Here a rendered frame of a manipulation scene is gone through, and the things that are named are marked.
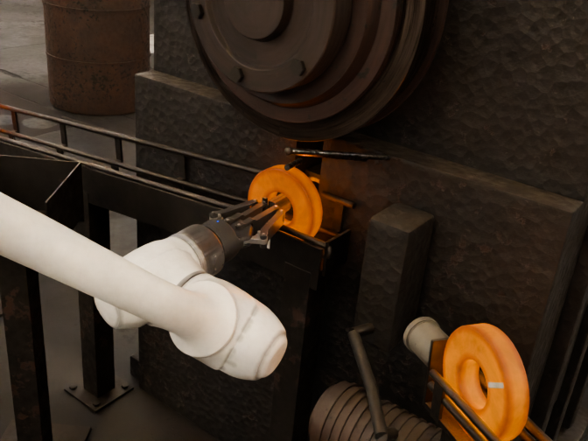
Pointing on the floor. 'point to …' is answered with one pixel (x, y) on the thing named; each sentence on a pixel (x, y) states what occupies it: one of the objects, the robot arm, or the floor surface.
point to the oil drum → (95, 53)
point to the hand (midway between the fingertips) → (283, 202)
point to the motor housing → (358, 425)
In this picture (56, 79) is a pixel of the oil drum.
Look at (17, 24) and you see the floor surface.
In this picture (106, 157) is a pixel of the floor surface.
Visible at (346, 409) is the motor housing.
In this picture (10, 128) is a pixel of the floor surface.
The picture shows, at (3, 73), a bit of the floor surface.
